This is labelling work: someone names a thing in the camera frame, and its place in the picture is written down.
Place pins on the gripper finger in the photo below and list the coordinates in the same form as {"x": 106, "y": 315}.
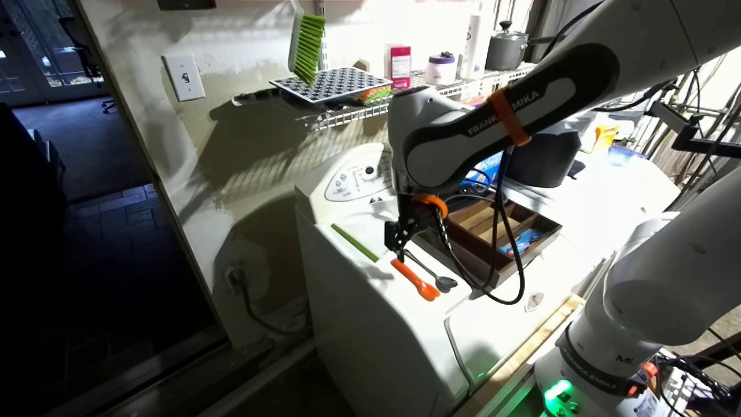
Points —
{"x": 406, "y": 243}
{"x": 392, "y": 234}

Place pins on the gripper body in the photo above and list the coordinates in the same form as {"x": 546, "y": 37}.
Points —
{"x": 418, "y": 219}

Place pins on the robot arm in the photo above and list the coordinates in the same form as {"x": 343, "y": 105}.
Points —
{"x": 654, "y": 35}

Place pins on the brown wooden drawer organizer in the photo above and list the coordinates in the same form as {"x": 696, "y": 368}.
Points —
{"x": 472, "y": 243}

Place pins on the orange plastic spoon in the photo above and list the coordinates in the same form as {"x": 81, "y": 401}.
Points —
{"x": 414, "y": 279}

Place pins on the green stick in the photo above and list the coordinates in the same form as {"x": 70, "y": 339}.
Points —
{"x": 354, "y": 242}

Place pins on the washing machine knob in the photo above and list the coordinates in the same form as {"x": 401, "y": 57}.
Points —
{"x": 369, "y": 171}

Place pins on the blue bag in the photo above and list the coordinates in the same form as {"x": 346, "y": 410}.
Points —
{"x": 483, "y": 171}

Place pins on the white washing machine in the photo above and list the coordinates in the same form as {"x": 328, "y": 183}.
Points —
{"x": 370, "y": 324}

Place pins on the blue packet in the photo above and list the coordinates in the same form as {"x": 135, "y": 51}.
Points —
{"x": 521, "y": 242}

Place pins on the orange and green sponge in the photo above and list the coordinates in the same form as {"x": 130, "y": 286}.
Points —
{"x": 375, "y": 94}

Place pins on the dark bin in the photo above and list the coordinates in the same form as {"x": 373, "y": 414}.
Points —
{"x": 544, "y": 159}

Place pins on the white jar purple lid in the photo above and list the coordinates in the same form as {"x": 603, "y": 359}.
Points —
{"x": 441, "y": 69}

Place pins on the pink box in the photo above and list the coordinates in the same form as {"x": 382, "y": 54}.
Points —
{"x": 399, "y": 66}

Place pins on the black dotted mat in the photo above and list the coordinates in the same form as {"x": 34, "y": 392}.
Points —
{"x": 330, "y": 84}

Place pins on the white bottle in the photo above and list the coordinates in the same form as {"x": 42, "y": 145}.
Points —
{"x": 473, "y": 46}

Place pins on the grey metal pot with lid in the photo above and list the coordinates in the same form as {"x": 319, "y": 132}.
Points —
{"x": 506, "y": 51}

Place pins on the yellow container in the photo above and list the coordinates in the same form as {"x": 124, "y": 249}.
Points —
{"x": 605, "y": 138}

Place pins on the green bristle brush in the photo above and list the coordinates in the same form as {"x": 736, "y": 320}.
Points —
{"x": 307, "y": 46}

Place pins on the blue plastic container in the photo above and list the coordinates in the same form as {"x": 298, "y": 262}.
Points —
{"x": 626, "y": 155}

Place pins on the office chair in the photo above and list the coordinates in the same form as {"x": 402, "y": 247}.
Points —
{"x": 87, "y": 52}

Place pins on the glass door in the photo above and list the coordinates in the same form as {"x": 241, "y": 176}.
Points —
{"x": 35, "y": 52}

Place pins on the wall socket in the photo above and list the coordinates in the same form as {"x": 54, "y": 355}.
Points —
{"x": 236, "y": 280}

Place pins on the white light switch plate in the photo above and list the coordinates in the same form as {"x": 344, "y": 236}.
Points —
{"x": 184, "y": 77}

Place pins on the camera on mount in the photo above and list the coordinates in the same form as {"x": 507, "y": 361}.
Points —
{"x": 694, "y": 136}

